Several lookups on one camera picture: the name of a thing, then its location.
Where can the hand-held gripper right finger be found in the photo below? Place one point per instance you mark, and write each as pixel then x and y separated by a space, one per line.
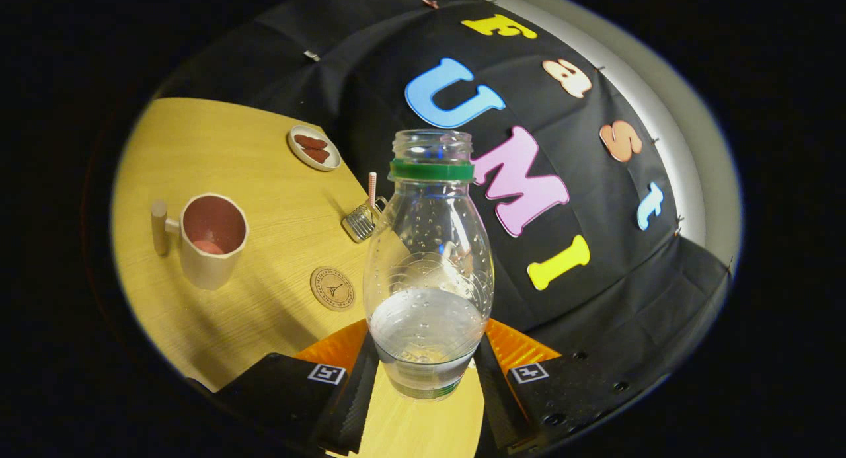
pixel 496 405

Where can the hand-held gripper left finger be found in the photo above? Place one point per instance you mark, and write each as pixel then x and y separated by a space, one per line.
pixel 347 412

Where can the clear plastic juice bottle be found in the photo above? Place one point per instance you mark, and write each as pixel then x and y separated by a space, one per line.
pixel 429 326

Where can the round cork coaster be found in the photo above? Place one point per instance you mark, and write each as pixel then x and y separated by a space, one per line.
pixel 332 289

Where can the black backdrop cloth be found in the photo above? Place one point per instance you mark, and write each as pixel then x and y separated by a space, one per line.
pixel 628 299

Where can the ribbed glass holder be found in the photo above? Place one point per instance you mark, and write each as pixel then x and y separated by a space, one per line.
pixel 360 223

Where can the wooden table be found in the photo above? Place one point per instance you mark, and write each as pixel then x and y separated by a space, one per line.
pixel 264 213

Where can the small round plate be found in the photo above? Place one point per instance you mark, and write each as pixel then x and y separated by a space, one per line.
pixel 330 162

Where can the brown food piece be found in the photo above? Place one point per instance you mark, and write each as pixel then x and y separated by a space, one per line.
pixel 317 155
pixel 310 141

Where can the silver clip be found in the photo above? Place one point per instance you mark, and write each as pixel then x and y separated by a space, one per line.
pixel 311 55

